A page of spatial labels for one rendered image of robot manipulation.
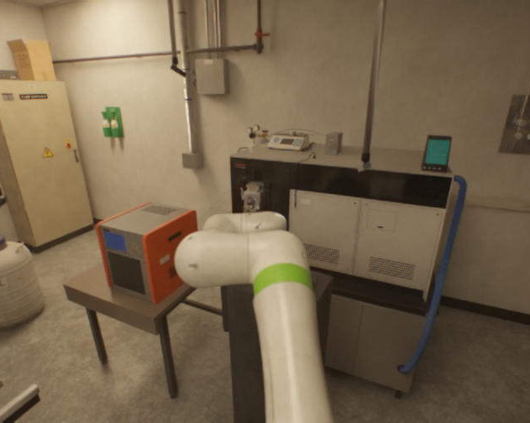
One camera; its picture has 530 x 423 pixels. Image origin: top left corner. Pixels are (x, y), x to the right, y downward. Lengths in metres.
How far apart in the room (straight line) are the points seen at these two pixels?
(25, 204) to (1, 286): 1.45
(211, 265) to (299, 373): 0.27
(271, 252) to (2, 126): 3.83
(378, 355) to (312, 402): 1.65
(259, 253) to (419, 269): 1.31
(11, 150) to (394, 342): 4.01
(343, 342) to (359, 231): 0.73
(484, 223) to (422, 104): 1.07
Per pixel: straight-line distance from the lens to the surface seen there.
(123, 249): 1.82
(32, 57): 4.48
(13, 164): 4.28
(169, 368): 2.12
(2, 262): 3.10
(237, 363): 1.37
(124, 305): 1.91
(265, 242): 0.64
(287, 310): 0.53
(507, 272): 3.20
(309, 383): 0.48
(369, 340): 2.05
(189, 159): 3.39
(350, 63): 2.80
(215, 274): 0.64
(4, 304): 3.23
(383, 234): 1.75
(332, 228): 1.79
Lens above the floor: 1.79
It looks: 21 degrees down
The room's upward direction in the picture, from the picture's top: straight up
